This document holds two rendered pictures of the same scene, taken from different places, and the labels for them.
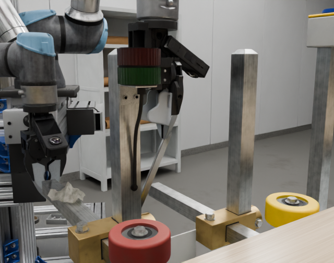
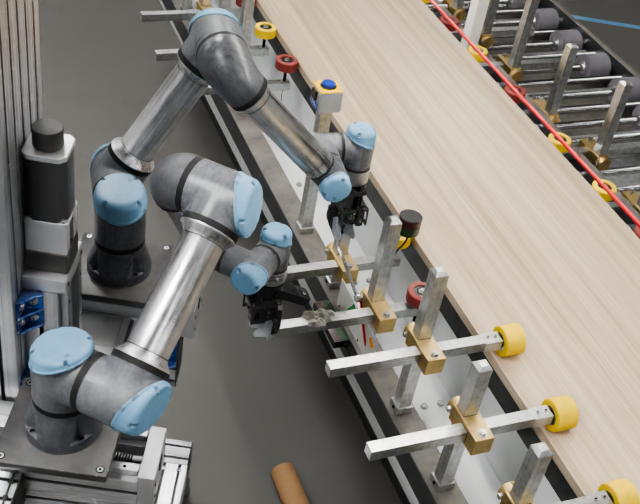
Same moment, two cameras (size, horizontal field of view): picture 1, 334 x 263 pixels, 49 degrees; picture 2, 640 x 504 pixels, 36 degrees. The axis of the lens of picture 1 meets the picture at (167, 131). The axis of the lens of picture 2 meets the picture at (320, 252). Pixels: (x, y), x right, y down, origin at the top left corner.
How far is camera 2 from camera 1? 261 cm
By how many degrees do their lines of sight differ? 78
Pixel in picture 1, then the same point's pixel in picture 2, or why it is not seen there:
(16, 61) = (283, 260)
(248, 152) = not seen: hidden behind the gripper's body
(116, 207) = (379, 294)
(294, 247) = (441, 253)
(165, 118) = (349, 230)
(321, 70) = (323, 125)
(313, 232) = (430, 242)
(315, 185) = (313, 198)
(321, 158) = not seen: hidden behind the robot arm
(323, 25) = (333, 100)
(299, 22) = not seen: outside the picture
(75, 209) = (344, 316)
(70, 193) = (326, 313)
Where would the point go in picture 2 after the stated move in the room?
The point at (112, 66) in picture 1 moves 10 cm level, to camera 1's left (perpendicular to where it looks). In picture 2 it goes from (394, 230) to (387, 253)
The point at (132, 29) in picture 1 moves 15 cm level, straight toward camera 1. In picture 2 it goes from (359, 195) to (418, 207)
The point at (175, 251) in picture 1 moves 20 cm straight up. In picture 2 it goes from (347, 297) to (359, 243)
